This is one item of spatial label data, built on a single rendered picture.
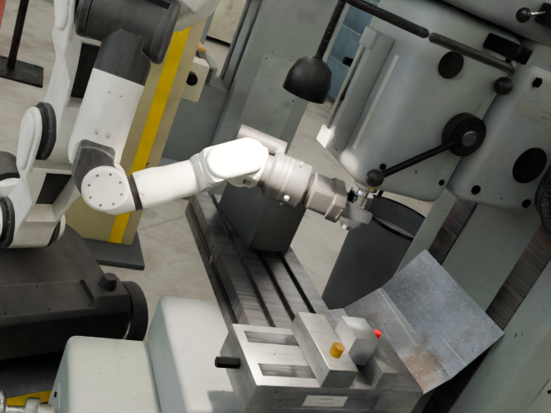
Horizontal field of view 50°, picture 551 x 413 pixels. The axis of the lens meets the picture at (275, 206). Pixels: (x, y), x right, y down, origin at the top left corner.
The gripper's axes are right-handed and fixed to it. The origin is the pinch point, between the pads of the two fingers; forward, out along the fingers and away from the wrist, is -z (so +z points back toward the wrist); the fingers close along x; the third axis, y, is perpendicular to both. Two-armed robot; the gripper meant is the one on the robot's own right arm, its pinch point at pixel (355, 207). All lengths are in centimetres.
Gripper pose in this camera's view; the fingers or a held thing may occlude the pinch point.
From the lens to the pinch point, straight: 114.8
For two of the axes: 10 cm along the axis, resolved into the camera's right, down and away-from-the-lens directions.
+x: 0.5, -3.8, 9.2
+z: -9.2, -3.7, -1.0
